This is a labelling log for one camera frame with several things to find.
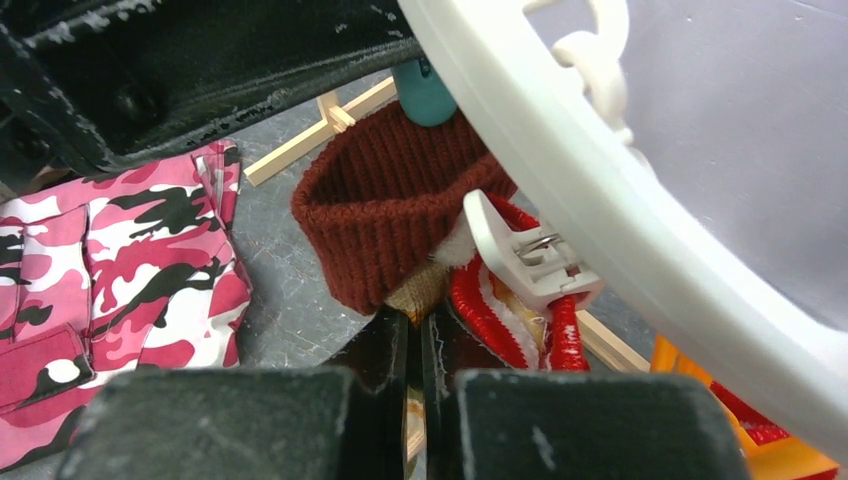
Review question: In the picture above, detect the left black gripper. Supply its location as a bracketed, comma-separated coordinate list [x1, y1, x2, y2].
[1, 0, 423, 188]

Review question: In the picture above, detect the white oval clip hanger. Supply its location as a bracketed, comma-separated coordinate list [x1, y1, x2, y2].
[401, 1, 847, 463]

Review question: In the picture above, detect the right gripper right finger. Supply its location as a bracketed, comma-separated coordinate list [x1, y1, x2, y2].
[423, 311, 749, 479]

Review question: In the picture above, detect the wooden hanger stand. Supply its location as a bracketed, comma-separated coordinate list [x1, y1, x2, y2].
[243, 76, 651, 465]

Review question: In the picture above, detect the beige brown striped sock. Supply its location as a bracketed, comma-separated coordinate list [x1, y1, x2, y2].
[650, 335, 841, 479]

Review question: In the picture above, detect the teal clothes clip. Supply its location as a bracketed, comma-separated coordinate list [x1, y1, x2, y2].
[391, 57, 458, 127]

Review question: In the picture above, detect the pink camouflage cloth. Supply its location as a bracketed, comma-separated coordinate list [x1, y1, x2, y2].
[1, 140, 252, 471]

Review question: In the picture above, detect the white clothes clip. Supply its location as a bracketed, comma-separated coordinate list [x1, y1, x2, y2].
[463, 190, 604, 310]

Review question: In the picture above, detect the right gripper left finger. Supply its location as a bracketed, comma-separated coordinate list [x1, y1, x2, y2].
[57, 307, 410, 479]

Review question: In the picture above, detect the red patterned christmas sock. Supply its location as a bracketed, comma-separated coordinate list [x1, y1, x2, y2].
[434, 213, 602, 372]

